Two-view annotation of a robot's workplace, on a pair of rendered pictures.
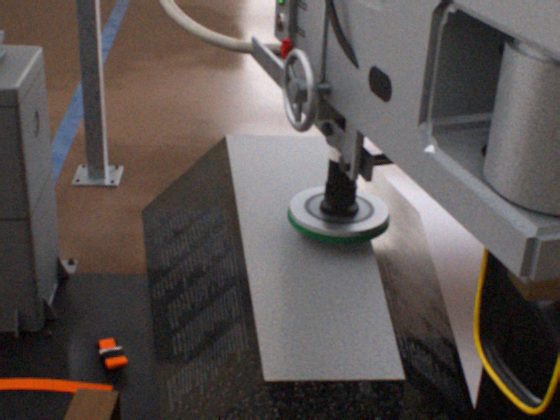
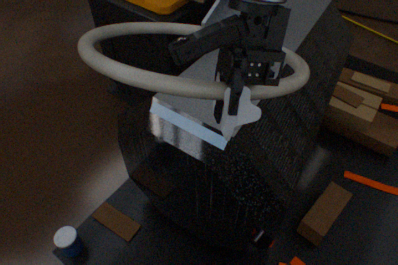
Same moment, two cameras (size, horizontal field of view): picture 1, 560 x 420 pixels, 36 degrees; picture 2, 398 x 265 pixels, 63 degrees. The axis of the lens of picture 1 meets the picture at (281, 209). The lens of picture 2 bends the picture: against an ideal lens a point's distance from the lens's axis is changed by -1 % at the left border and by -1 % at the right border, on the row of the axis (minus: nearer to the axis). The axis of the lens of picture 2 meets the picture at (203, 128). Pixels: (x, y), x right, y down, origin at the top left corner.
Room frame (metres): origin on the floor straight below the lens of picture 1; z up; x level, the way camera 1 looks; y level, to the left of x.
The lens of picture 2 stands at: (2.71, 0.50, 1.60)
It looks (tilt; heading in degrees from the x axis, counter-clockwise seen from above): 49 degrees down; 220
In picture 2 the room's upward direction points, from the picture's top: straight up
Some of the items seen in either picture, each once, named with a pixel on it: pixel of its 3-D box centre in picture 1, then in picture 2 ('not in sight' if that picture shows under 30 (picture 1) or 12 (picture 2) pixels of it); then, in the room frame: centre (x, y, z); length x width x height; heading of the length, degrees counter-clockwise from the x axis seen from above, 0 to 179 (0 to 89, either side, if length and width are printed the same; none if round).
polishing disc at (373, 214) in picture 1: (339, 210); not in sight; (1.65, -0.12, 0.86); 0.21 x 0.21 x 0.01
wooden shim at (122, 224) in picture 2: not in sight; (116, 221); (2.42, -0.31, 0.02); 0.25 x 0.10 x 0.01; 97
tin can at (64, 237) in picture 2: not in sight; (69, 241); (2.65, -0.37, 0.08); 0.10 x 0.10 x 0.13
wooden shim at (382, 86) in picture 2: not in sight; (370, 82); (0.65, 0.29, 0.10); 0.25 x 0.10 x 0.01; 97
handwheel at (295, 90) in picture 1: (317, 89); not in sight; (1.49, -0.05, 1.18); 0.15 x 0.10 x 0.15; 21
